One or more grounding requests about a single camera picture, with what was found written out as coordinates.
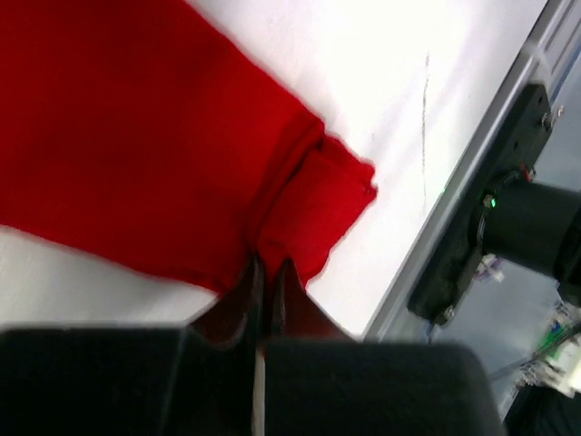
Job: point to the red patterned sock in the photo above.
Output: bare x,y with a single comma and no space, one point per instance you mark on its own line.
135,131

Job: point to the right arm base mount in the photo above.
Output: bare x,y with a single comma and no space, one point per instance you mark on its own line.
520,139

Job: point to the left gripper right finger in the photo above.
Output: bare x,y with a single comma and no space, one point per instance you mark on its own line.
320,382

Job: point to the aluminium front rail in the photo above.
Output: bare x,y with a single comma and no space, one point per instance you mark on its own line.
546,57

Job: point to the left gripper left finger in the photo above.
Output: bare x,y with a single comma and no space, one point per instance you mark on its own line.
193,379

